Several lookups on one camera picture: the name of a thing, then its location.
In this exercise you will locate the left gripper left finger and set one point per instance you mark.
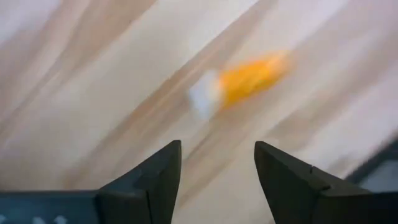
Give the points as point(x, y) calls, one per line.
point(155, 193)

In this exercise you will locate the black table edge rail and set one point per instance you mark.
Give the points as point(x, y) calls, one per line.
point(376, 163)

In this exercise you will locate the orange pill bottle white cap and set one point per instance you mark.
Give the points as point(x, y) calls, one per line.
point(248, 77)

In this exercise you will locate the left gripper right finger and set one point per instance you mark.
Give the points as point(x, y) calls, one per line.
point(295, 199)

